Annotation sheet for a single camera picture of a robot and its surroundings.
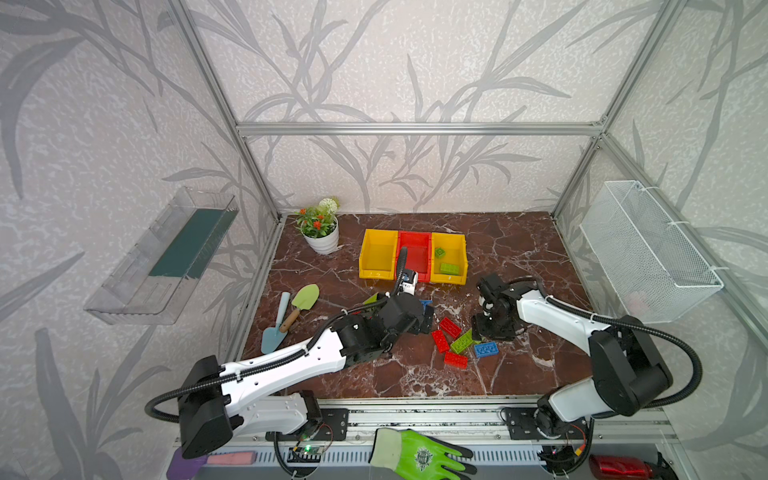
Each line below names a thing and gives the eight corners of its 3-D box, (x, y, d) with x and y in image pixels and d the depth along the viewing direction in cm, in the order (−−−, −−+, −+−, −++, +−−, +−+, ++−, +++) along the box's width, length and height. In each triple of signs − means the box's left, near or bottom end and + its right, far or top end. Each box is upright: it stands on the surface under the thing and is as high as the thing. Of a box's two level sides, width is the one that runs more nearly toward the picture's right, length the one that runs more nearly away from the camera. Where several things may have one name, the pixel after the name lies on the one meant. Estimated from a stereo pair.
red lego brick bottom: (442, 363, 86) (443, 360, 84) (444, 353, 87) (445, 350, 86) (466, 370, 84) (467, 368, 82) (467, 360, 86) (469, 357, 84)
